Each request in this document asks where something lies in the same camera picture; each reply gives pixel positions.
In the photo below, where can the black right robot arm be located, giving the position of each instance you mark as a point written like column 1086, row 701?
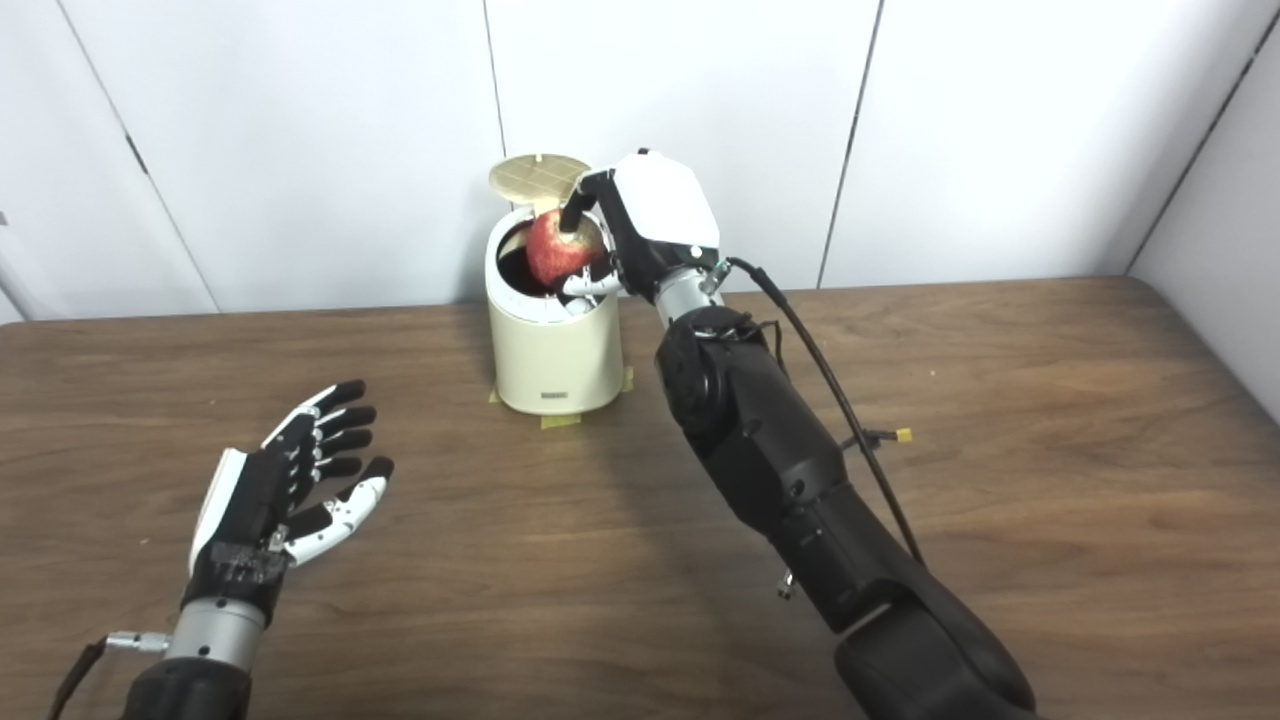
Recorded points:
column 760, row 440

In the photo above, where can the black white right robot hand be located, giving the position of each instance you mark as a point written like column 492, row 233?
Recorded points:
column 660, row 215

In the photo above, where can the cream-colored bin body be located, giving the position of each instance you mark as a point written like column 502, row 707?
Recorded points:
column 555, row 360

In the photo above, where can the round cream bin lid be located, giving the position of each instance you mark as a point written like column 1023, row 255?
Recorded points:
column 535, row 178

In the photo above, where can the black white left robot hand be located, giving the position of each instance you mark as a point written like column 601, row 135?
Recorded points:
column 255, row 500

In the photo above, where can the red apple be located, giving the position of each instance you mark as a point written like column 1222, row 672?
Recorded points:
column 560, row 255

